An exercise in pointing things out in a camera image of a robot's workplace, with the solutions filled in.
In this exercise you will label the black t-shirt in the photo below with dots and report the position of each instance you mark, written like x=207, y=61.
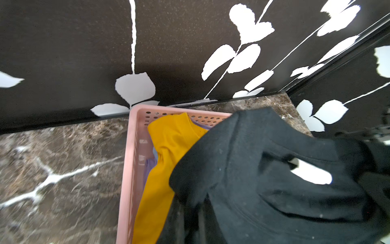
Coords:
x=253, y=179

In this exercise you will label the yellow t-shirt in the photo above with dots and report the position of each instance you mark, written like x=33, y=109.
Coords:
x=172, y=137

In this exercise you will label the pink plastic basket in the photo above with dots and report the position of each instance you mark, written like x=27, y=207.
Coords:
x=138, y=150

